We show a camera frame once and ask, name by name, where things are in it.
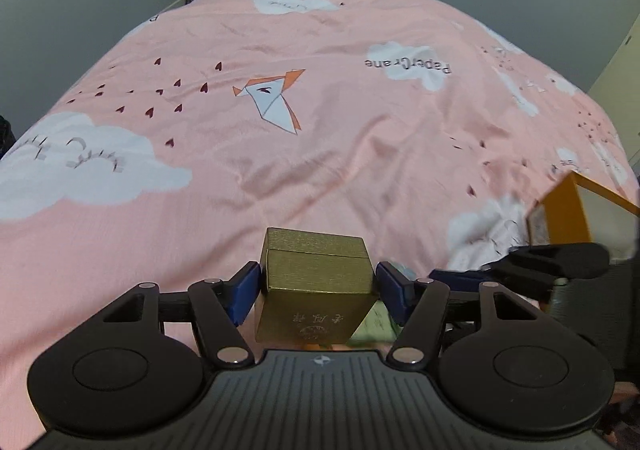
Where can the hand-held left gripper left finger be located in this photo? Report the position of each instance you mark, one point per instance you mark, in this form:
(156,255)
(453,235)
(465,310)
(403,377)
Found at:
(242,295)

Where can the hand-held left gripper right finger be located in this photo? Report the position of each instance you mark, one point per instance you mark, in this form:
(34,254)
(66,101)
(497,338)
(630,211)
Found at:
(395,295)

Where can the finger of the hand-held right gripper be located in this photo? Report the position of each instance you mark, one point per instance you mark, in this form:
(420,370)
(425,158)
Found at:
(550,262)

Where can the orange cardboard box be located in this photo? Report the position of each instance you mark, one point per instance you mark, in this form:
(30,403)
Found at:
(565,215)

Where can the small gold box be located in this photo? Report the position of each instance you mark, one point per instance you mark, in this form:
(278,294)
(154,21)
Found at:
(315,280)

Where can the green patterned packet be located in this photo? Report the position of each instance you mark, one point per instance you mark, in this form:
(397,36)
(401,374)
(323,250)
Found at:
(372,325)

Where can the pink printed blanket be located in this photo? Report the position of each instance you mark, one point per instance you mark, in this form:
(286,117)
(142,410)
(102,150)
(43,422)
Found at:
(300,154)

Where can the cream door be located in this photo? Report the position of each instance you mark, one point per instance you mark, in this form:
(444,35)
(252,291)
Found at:
(625,94)

